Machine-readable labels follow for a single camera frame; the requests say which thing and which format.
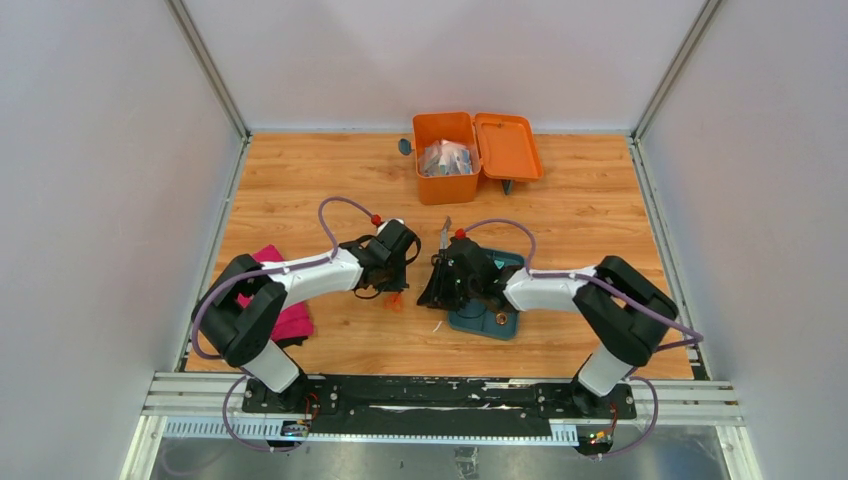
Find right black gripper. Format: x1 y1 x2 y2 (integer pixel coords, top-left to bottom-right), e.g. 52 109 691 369
417 258 481 311

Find black bandage scissors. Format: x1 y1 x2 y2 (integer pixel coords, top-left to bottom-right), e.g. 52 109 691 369
439 216 452 250

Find small orange scissors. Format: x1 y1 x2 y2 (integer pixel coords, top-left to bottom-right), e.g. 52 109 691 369
383 292 404 313

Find teal plastic tray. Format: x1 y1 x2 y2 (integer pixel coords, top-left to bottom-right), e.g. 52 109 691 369
447 248 525 341

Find small clear bag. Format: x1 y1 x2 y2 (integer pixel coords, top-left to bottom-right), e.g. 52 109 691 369
417 140 444 177

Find clear bag blue items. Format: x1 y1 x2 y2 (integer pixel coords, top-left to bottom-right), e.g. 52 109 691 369
437 140 473 175

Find orange medicine box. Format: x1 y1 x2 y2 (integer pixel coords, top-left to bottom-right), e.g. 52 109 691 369
398 112 544 205

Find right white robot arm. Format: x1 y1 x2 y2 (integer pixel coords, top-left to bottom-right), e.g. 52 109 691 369
417 238 679 418

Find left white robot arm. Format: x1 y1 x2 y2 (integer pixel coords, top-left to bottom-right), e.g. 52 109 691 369
192 219 421 413

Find pink folded cloth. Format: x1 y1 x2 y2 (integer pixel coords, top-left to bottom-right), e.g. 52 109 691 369
252 244 315 348

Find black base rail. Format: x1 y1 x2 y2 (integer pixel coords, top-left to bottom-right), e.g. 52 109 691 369
142 370 743 446

